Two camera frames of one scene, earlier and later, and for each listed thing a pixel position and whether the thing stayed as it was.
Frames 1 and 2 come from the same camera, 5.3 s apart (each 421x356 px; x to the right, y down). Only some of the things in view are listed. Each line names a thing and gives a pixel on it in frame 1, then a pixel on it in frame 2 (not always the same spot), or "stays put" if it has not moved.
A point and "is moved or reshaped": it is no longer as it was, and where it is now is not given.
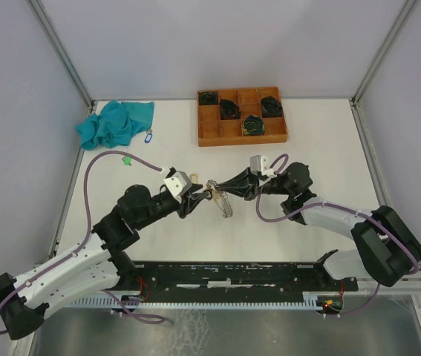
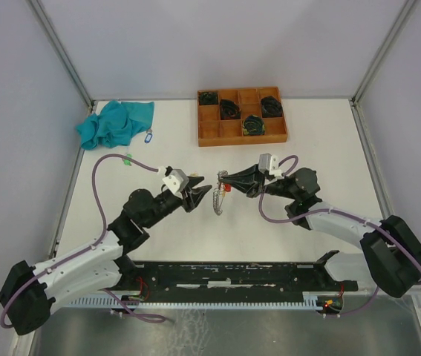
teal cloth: [116, 124] stays put
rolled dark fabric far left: [209, 98] stays put
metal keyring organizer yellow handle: [220, 198] is moved or reshaped
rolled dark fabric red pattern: [229, 110] stays put
